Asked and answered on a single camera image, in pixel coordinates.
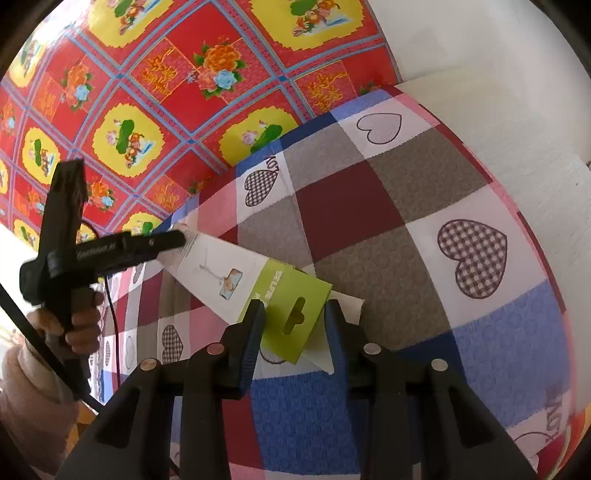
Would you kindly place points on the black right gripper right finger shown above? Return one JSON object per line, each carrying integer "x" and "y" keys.
{"x": 406, "y": 414}

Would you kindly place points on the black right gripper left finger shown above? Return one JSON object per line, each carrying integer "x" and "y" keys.
{"x": 170, "y": 415}

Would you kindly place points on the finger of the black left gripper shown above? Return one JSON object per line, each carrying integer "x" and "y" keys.
{"x": 161, "y": 242}

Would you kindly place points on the white green cardboard box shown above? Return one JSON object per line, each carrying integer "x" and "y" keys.
{"x": 226, "y": 277}

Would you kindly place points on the pink sleeve left forearm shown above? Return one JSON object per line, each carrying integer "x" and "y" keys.
{"x": 36, "y": 422}

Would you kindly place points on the person's left hand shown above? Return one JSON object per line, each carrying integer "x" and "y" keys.
{"x": 82, "y": 337}

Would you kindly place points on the red floral patterned headboard cloth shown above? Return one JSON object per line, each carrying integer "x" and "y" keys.
{"x": 159, "y": 97}

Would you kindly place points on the checkered heart bed sheet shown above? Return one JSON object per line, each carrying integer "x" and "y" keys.
{"x": 381, "y": 200}

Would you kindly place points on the white bedside table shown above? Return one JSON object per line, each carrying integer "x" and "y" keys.
{"x": 546, "y": 179}

